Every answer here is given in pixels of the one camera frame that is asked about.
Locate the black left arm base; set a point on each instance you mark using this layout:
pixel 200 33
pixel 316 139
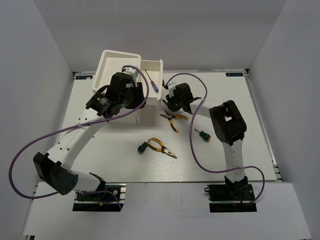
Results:
pixel 101 202

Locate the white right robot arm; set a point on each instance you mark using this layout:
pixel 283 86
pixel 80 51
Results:
pixel 229 127

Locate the yellow needle-nose pliers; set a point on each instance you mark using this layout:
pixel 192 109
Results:
pixel 161 149
pixel 170 117

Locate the blue table label left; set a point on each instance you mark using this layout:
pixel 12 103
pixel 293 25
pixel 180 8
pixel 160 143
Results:
pixel 83 77

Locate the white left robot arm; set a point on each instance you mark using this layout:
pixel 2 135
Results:
pixel 55 166

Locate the yellow needle-nose pliers upper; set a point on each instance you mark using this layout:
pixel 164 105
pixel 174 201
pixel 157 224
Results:
pixel 170 117

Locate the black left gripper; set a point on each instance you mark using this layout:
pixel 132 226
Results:
pixel 139 95

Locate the blue red handle screwdriver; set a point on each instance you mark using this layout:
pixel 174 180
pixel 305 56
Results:
pixel 153 84

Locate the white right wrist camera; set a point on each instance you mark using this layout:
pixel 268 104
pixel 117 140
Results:
pixel 171 87

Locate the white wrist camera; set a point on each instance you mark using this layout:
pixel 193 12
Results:
pixel 131 72
pixel 171 87

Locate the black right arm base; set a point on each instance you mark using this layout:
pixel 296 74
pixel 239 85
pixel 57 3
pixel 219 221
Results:
pixel 220 201

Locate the yellow needle-nose pliers lower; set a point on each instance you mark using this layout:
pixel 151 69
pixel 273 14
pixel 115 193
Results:
pixel 161 149

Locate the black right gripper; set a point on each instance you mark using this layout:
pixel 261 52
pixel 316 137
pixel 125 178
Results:
pixel 171 102

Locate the stubby green orange screwdriver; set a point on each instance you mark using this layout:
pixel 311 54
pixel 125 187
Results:
pixel 205 136

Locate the blue table label right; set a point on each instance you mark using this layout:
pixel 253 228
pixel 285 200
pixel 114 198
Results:
pixel 234 74

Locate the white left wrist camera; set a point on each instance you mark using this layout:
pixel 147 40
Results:
pixel 131 72

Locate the blue table label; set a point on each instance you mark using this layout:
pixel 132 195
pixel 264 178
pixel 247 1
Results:
pixel 83 77
pixel 234 74

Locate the white drawer cabinet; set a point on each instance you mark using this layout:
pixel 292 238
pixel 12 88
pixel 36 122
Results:
pixel 110 63

